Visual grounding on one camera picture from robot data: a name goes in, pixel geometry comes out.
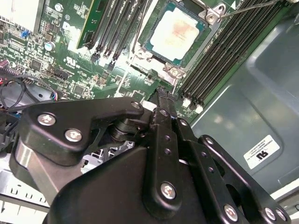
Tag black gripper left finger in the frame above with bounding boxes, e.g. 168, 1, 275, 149
10, 86, 182, 217

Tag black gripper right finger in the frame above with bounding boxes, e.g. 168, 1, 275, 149
163, 90, 292, 224

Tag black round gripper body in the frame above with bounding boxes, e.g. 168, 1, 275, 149
45, 146, 211, 224

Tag metal CPU socket cover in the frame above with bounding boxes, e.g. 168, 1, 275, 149
127, 50, 187, 98

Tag silver topped CPU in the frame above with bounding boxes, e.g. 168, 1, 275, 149
143, 0, 207, 68

